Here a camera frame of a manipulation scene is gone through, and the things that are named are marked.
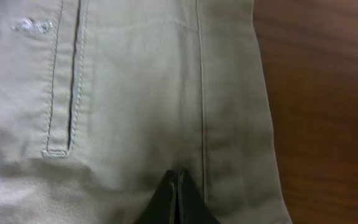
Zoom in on khaki green shorts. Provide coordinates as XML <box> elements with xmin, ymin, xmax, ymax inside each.
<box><xmin>0</xmin><ymin>0</ymin><xmax>291</xmax><ymax>223</ymax></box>

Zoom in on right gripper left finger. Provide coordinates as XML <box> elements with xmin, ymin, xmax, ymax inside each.
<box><xmin>134</xmin><ymin>170</ymin><xmax>177</xmax><ymax>224</ymax></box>

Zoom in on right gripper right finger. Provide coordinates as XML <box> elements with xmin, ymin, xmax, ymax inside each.
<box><xmin>177</xmin><ymin>169</ymin><xmax>219</xmax><ymax>224</ymax></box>

